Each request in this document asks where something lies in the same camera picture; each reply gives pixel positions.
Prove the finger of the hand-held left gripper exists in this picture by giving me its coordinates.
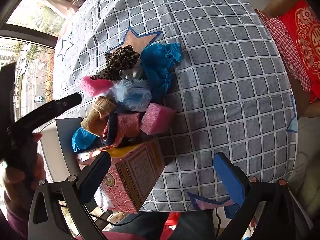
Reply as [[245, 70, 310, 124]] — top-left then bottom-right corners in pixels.
[[14, 93, 82, 130]]

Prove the white polka dot cloth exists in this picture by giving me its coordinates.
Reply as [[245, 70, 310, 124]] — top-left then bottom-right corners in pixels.
[[119, 64, 145, 80]]

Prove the pink patterned cardboard box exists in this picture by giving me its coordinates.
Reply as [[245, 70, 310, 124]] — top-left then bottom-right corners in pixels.
[[76, 136, 167, 214]]

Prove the red checked cloth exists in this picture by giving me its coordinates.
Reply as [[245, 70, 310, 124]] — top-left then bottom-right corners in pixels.
[[255, 9, 312, 92]]

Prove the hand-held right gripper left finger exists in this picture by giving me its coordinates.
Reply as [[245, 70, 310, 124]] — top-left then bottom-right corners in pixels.
[[28, 152, 112, 240]]

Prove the person's left forearm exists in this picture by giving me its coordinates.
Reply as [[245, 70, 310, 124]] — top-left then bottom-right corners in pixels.
[[0, 192, 34, 240]]

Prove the large blue cloth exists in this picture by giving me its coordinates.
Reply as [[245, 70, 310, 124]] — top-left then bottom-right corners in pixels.
[[139, 42, 182, 105]]

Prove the leopard print cloth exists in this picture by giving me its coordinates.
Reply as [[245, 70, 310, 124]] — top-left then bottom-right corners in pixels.
[[90, 45, 140, 82]]

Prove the grey storage box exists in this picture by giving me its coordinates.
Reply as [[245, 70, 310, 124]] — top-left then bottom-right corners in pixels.
[[40, 117, 87, 180]]

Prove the person's left hand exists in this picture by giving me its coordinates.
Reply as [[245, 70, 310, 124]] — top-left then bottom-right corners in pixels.
[[2, 132, 47, 205]]

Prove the light blue fluffy duster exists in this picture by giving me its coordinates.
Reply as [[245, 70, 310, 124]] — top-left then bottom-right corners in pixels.
[[107, 79, 153, 112]]

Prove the pink and navy sock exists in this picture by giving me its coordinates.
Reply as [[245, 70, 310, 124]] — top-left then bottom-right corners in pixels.
[[102, 112, 142, 148]]

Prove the beige cloth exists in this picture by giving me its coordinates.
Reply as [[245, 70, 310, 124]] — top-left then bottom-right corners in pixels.
[[80, 96, 117, 137]]

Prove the small blue cloth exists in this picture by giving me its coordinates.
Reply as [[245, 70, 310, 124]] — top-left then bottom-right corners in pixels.
[[72, 127, 103, 154]]

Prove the red gold-patterned cushion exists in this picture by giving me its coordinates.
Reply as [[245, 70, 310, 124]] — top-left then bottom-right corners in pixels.
[[279, 0, 320, 103]]

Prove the grey checked star blanket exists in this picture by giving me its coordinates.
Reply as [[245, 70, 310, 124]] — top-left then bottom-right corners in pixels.
[[54, 0, 299, 214]]

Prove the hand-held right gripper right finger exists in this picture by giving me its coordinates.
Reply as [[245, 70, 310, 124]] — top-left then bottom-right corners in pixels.
[[213, 152, 297, 240]]

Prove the black cable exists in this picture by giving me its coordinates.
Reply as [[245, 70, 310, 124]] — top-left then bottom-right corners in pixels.
[[59, 204, 145, 227], [214, 207, 222, 238]]

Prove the pink sponge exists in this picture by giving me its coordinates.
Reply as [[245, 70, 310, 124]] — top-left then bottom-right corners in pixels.
[[140, 103, 177, 135], [80, 76, 113, 98]]

